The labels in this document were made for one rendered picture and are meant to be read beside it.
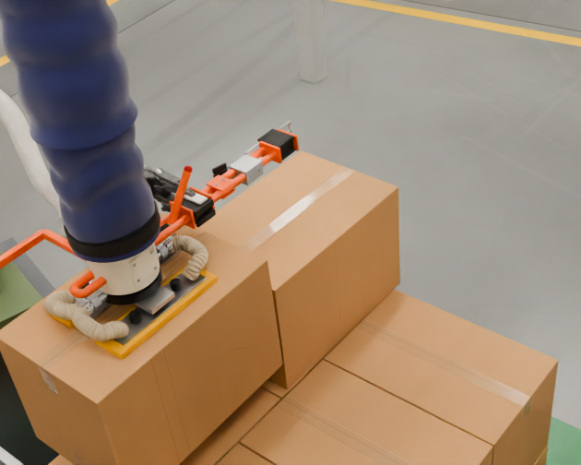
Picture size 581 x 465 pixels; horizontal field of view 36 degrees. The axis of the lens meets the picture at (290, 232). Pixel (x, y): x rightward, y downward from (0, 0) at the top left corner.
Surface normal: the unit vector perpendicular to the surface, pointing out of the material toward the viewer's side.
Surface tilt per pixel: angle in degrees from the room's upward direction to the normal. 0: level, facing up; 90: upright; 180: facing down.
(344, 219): 0
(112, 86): 85
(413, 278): 0
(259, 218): 0
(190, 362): 90
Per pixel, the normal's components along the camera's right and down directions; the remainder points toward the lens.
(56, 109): -0.05, 0.75
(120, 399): 0.77, 0.33
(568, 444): -0.09, -0.80
